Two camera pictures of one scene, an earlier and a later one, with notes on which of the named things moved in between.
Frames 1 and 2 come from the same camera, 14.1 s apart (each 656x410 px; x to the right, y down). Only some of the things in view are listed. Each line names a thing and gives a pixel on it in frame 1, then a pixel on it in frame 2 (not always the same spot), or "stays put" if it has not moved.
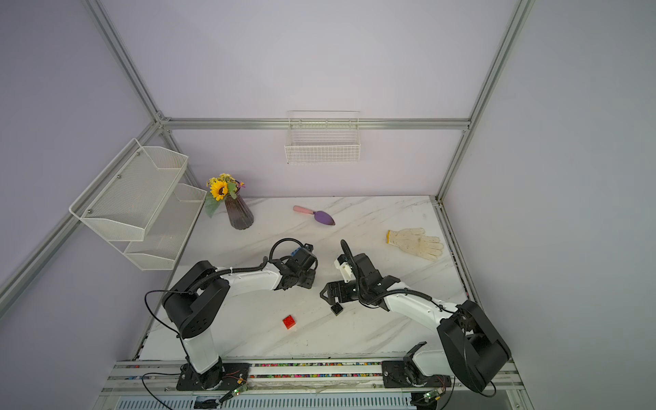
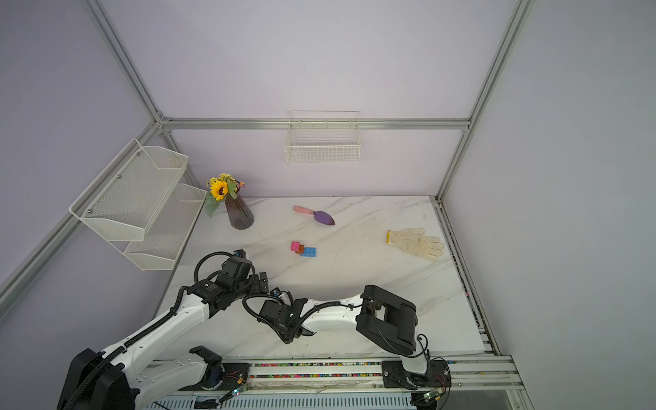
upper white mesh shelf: [123, 202] stays put
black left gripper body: [307, 279] to [251, 286]
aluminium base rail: [338, 385] stays put
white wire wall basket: [319, 137] stays put
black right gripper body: [363, 288] to [284, 330]
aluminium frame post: [512, 32] stays put
